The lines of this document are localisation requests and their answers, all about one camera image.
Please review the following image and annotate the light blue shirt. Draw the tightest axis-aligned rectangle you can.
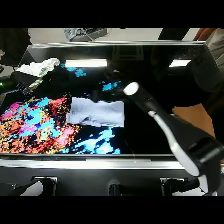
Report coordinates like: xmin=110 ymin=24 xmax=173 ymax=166
xmin=65 ymin=96 xmax=126 ymax=129

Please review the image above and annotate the brown garment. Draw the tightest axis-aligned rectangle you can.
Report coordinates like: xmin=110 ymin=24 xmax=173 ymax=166
xmin=172 ymin=103 xmax=217 ymax=138

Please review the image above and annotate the white garment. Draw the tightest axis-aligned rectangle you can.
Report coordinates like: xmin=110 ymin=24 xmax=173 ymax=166
xmin=14 ymin=57 xmax=61 ymax=79

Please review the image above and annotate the grey garment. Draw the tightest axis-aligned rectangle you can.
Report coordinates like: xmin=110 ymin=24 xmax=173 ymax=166
xmin=188 ymin=33 xmax=224 ymax=95

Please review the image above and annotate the black garment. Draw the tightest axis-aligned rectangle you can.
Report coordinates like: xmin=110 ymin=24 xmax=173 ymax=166
xmin=0 ymin=27 xmax=33 ymax=67

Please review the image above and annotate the silver frame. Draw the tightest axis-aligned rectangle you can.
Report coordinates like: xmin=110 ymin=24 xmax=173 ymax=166
xmin=0 ymin=40 xmax=224 ymax=197

